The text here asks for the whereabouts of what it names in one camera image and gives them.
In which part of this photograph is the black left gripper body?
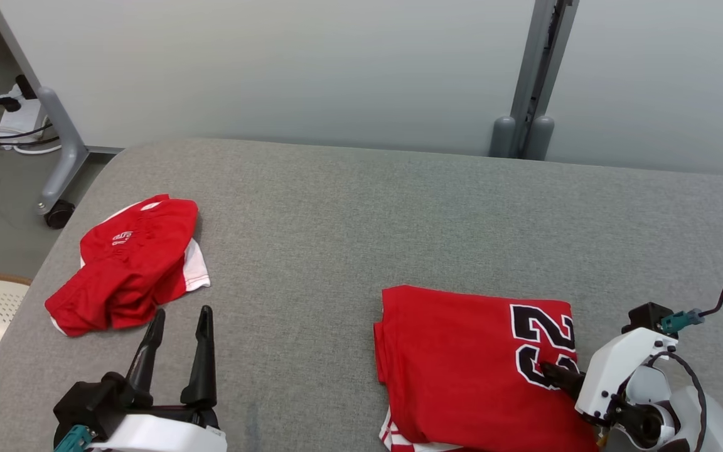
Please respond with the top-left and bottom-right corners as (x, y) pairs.
(122, 389), (222, 430)

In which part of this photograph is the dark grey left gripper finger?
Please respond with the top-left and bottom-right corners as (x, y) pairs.
(181, 306), (218, 410)
(126, 308), (166, 407)

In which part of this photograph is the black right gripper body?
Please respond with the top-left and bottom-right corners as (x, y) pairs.
(606, 365), (677, 449)

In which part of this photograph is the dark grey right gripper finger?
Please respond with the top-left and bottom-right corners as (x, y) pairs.
(540, 362), (587, 400)

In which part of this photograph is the red jersey with black number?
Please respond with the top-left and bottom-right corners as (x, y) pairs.
(373, 284), (601, 452)

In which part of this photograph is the black caster wheel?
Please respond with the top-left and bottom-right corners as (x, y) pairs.
(44, 199), (76, 229)

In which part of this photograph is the grey partition leg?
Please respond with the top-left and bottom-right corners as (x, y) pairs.
(0, 0), (90, 215)

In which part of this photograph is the white power strip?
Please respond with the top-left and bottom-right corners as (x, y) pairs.
(0, 85), (47, 150)

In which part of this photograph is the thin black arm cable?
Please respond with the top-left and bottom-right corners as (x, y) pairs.
(645, 350), (709, 452)

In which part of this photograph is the teal left camera connector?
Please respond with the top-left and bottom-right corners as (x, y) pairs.
(54, 425), (94, 452)

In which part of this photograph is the teal camera connector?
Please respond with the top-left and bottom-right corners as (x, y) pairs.
(54, 425), (94, 452)
(661, 308), (705, 335)

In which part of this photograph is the teal right camera connector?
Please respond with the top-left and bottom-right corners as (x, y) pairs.
(661, 308), (705, 335)

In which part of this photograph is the grey cylindrical post foot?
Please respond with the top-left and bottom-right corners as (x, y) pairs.
(489, 116), (517, 158)
(526, 116), (555, 161)

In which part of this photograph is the white floor cable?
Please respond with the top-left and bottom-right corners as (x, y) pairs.
(13, 142), (63, 156)

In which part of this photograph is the grey metal partition post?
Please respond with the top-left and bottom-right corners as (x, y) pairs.
(511, 0), (581, 158)

